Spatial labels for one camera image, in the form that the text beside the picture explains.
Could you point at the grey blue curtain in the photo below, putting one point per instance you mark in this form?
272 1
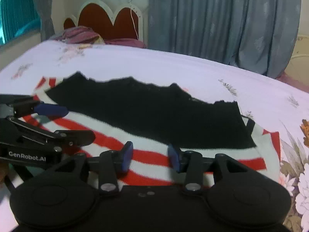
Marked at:
255 35

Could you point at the red black white striped sweater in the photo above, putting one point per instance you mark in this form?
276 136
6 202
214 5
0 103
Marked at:
153 117

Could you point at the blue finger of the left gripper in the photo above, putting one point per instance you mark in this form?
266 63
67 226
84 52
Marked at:
29 105

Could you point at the purple crumpled blanket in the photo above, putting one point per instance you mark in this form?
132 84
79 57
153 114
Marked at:
85 35

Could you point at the floral pink bed sheet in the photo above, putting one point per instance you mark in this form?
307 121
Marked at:
279 111

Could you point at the cream cabinet door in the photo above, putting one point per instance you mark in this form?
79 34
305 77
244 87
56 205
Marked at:
298 65

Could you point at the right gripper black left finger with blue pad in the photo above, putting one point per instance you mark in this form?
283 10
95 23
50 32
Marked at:
124 157

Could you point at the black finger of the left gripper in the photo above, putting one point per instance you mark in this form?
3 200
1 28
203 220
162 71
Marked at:
59 138

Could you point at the grey window curtain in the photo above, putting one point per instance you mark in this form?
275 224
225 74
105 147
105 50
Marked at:
44 10

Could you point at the red white scalloped headboard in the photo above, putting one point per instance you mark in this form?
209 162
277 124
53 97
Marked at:
125 22

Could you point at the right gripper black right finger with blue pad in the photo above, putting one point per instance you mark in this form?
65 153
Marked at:
177 158

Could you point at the teal glass window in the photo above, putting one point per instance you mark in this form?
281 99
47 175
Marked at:
18 17

